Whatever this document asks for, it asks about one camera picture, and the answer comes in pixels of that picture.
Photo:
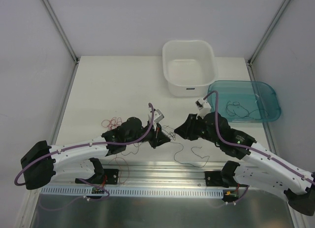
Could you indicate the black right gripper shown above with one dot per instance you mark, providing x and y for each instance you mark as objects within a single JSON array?
[{"x": 193, "y": 127}]

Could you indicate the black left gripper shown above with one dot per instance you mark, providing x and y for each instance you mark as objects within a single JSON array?
[{"x": 154, "y": 135}]

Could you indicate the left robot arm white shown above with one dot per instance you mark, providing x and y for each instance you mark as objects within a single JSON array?
[{"x": 45, "y": 163}]

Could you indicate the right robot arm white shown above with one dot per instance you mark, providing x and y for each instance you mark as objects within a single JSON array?
[{"x": 275, "y": 175}]

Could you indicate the teal transparent plastic bin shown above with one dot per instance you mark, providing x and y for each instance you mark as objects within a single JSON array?
[{"x": 246, "y": 101}]

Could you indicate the white plastic tub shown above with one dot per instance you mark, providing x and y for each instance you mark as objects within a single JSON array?
[{"x": 189, "y": 67}]

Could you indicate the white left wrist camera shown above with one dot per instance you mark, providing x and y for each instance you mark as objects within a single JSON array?
[{"x": 158, "y": 116}]

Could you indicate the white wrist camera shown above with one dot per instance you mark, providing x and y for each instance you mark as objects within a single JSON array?
[
  {"x": 203, "y": 107},
  {"x": 158, "y": 116}
]

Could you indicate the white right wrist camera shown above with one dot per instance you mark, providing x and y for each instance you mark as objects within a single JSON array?
[{"x": 203, "y": 107}]

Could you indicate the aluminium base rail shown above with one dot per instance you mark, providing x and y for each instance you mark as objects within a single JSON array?
[{"x": 121, "y": 173}]

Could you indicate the white slotted cable duct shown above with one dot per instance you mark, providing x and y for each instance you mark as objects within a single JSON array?
[{"x": 133, "y": 192}]

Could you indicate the aluminium frame post left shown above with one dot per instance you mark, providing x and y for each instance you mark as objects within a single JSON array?
[{"x": 60, "y": 30}]

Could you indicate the aluminium frame post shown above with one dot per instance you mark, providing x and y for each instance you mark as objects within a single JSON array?
[
  {"x": 270, "y": 29},
  {"x": 60, "y": 30}
]

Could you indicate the aluminium frame post right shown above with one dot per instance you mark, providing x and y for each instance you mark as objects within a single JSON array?
[{"x": 270, "y": 29}]

